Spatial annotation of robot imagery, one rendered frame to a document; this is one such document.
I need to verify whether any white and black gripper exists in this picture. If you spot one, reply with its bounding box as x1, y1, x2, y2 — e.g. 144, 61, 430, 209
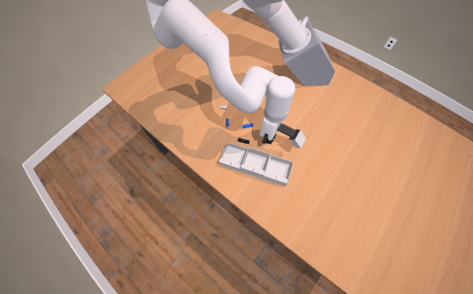
260, 117, 282, 144

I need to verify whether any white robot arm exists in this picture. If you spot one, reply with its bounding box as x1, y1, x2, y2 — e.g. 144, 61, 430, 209
145, 0, 311, 148

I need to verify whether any white rack of bins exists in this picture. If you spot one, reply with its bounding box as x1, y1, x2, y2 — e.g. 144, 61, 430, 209
219, 142, 293, 187

